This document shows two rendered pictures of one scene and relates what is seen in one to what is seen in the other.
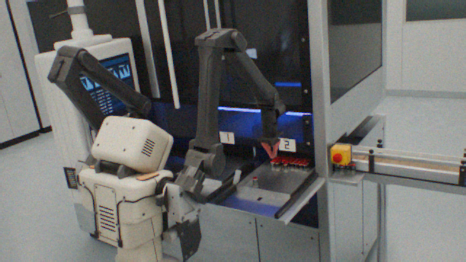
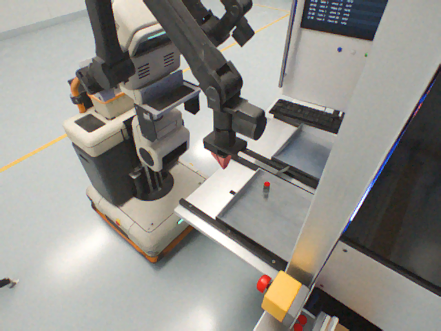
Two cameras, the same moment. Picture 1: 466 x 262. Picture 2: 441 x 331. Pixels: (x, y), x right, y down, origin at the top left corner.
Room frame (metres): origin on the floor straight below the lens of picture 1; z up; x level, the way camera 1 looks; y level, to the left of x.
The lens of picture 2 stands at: (1.56, -0.69, 1.63)
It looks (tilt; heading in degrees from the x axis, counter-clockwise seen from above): 45 degrees down; 92
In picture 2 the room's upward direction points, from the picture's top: straight up
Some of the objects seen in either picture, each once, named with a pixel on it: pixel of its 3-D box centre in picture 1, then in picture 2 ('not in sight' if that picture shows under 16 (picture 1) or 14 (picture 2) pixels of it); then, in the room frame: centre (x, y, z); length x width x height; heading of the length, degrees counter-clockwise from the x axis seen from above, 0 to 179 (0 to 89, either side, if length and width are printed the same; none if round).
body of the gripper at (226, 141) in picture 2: (269, 130); (224, 134); (1.55, -0.14, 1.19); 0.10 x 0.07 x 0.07; 145
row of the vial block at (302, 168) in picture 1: (290, 165); not in sight; (1.83, -0.25, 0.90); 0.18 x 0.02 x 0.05; 55
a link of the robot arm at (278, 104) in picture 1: (271, 105); (240, 107); (1.58, -0.16, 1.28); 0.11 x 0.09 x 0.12; 145
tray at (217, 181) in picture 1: (219, 166); (326, 159); (1.94, 0.09, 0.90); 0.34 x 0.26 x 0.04; 145
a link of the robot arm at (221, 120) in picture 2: (269, 115); (227, 115); (1.55, -0.15, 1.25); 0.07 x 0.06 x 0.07; 145
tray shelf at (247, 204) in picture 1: (241, 182); (287, 182); (1.78, -0.01, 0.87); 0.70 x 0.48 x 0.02; 55
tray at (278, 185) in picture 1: (279, 176); (283, 218); (1.74, -0.19, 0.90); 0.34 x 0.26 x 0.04; 145
